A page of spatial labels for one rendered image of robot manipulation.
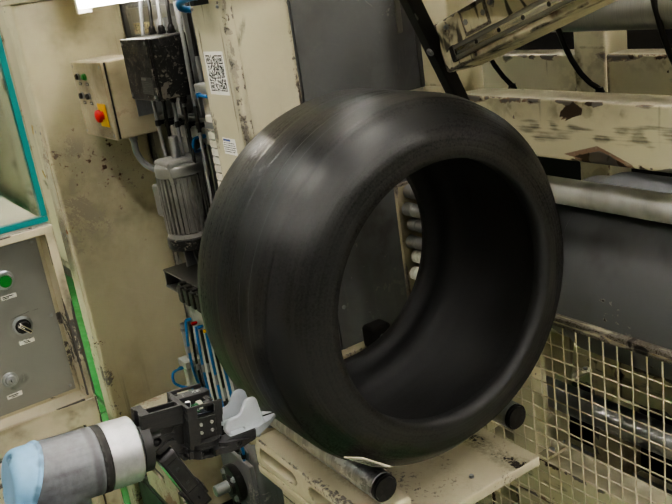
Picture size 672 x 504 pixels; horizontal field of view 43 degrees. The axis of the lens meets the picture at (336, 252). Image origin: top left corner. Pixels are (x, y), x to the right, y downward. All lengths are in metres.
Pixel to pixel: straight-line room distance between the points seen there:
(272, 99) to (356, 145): 0.38
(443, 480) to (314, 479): 0.23
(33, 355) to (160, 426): 0.68
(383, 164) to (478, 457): 0.63
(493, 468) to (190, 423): 0.58
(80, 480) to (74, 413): 0.70
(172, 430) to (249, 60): 0.64
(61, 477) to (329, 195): 0.49
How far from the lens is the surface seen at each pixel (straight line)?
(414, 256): 1.86
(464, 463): 1.55
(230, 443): 1.21
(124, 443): 1.15
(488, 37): 1.53
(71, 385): 1.86
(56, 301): 1.81
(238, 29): 1.47
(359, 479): 1.35
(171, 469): 1.21
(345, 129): 1.17
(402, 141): 1.16
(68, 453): 1.14
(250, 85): 1.48
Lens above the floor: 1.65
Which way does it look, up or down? 18 degrees down
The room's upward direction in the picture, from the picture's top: 9 degrees counter-clockwise
